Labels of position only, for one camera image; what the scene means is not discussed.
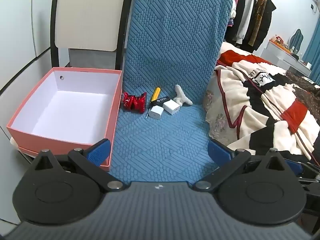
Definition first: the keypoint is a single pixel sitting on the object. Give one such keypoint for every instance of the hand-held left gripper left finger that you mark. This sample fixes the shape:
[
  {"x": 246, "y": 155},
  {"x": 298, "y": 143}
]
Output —
[{"x": 100, "y": 151}]

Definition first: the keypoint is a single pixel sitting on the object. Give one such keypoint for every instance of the black flat stick device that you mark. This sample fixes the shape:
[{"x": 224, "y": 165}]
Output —
[{"x": 160, "y": 100}]

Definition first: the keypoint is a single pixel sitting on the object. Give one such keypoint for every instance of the white wardrobe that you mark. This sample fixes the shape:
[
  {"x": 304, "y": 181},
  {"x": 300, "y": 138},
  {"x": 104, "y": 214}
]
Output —
[{"x": 22, "y": 17}]

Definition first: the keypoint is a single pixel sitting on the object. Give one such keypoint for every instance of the pink cardboard box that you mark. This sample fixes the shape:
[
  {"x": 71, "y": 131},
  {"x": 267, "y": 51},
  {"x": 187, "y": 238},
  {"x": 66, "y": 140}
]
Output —
[{"x": 70, "y": 107}]

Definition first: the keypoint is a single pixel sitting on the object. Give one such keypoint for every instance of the red hair claw clip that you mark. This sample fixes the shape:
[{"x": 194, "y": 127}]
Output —
[{"x": 133, "y": 102}]

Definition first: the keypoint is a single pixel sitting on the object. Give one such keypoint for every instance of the white dresser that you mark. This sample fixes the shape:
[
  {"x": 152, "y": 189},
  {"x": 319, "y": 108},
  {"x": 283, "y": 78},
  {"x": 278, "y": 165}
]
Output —
[{"x": 277, "y": 55}]

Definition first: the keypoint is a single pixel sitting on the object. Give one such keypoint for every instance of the white charger plug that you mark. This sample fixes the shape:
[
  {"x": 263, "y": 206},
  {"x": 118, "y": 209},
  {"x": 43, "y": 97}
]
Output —
[
  {"x": 172, "y": 107},
  {"x": 155, "y": 112}
]

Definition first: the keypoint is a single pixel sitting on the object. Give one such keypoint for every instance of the dark green jacket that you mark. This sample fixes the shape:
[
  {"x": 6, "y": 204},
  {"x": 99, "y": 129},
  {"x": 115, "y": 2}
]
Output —
[{"x": 297, "y": 41}]

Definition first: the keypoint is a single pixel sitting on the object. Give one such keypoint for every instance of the brown patterned cloth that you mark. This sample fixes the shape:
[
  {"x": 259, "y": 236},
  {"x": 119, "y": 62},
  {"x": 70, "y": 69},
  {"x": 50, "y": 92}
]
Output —
[{"x": 306, "y": 85}]

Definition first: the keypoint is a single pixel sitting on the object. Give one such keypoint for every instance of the blue quilted mat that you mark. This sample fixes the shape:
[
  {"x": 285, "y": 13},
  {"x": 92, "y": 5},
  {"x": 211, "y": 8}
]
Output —
[{"x": 172, "y": 42}]

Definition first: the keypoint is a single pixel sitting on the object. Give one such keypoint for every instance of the teal curtain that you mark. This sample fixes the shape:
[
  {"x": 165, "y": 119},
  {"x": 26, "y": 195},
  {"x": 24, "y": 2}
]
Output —
[{"x": 312, "y": 42}]

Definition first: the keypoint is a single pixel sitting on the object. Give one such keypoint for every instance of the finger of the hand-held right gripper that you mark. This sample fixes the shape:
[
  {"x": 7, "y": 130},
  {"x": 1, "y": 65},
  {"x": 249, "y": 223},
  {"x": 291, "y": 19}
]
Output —
[{"x": 296, "y": 168}]

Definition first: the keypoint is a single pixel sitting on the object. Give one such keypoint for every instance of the red white black blanket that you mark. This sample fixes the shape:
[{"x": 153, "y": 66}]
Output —
[{"x": 265, "y": 105}]

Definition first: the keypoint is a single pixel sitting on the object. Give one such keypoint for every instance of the white fluffy hair clip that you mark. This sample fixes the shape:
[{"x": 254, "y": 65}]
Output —
[{"x": 182, "y": 96}]

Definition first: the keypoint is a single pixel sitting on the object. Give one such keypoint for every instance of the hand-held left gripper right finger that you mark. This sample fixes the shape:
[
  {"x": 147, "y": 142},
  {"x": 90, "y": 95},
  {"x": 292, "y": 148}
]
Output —
[{"x": 220, "y": 152}]

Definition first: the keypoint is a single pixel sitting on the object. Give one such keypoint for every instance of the row of hanging clothes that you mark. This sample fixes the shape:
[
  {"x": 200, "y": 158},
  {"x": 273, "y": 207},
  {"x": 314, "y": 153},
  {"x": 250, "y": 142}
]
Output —
[{"x": 252, "y": 15}]

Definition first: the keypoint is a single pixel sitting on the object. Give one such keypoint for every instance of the red ornament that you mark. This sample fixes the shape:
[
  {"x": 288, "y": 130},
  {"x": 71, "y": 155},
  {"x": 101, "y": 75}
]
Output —
[{"x": 278, "y": 39}]

